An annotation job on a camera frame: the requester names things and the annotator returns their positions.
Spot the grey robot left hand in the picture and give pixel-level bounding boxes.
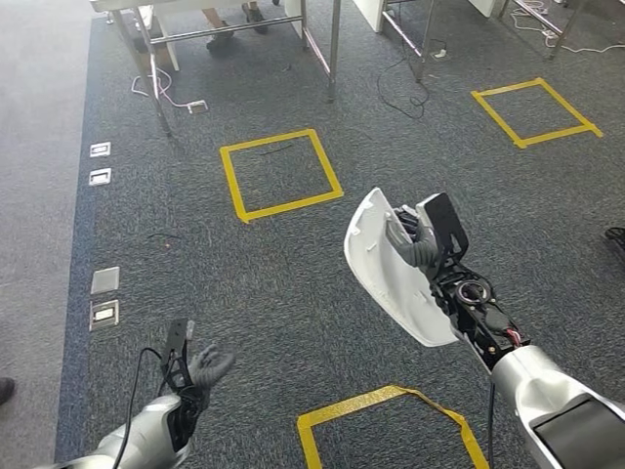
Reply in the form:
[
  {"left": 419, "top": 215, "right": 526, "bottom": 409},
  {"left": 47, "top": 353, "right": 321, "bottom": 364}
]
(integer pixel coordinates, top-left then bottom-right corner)
[{"left": 187, "top": 344, "right": 237, "bottom": 405}]

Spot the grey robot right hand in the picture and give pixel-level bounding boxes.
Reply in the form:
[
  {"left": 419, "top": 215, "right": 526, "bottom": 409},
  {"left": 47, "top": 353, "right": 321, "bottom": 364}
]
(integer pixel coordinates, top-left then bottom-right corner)
[{"left": 385, "top": 206, "right": 440, "bottom": 269}]

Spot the white plastic cover part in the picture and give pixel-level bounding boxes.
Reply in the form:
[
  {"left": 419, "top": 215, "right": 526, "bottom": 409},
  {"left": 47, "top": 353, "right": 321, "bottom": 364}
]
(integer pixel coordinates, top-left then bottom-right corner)
[{"left": 344, "top": 188, "right": 460, "bottom": 349}]

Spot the yellow floor tape square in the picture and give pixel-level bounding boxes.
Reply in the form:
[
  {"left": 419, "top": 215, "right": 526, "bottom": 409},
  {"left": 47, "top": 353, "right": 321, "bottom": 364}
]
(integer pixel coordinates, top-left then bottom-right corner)
[
  {"left": 296, "top": 385, "right": 489, "bottom": 469},
  {"left": 471, "top": 77, "right": 604, "bottom": 150},
  {"left": 219, "top": 128, "right": 345, "bottom": 225}
]

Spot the plain metal floor plate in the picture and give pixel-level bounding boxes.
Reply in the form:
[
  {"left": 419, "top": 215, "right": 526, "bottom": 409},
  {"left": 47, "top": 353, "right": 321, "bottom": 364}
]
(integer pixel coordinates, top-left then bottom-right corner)
[{"left": 90, "top": 266, "right": 121, "bottom": 296}]

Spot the white pillar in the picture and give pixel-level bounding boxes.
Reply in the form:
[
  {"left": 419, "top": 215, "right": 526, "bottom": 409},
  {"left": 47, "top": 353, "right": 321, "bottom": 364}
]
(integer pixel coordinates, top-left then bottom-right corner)
[{"left": 352, "top": 0, "right": 388, "bottom": 33}]

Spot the white support panel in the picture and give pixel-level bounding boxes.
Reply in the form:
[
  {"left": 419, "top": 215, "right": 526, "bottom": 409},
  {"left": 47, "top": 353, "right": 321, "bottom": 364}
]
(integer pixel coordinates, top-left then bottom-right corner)
[{"left": 153, "top": 11, "right": 180, "bottom": 72}]

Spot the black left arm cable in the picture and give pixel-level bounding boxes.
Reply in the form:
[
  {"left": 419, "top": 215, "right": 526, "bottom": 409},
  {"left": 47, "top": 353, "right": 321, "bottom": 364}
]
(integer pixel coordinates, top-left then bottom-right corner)
[{"left": 111, "top": 347, "right": 164, "bottom": 469}]

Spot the black floor cable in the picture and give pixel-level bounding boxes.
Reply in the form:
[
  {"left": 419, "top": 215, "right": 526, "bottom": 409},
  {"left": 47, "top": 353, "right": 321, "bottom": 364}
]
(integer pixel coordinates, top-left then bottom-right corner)
[{"left": 376, "top": 38, "right": 432, "bottom": 121}]

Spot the steel frame table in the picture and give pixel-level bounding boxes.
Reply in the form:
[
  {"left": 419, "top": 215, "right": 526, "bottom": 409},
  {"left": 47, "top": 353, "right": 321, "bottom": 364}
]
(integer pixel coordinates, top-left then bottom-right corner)
[{"left": 380, "top": 0, "right": 587, "bottom": 82}]

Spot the white floor cable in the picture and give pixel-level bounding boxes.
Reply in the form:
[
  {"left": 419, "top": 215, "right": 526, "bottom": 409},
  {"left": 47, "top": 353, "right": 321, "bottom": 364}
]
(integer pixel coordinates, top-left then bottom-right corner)
[{"left": 130, "top": 67, "right": 194, "bottom": 110}]

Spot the white cable bundle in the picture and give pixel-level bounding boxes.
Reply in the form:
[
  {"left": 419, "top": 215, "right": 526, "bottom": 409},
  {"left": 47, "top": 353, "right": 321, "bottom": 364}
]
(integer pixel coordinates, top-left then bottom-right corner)
[{"left": 510, "top": 0, "right": 625, "bottom": 57}]

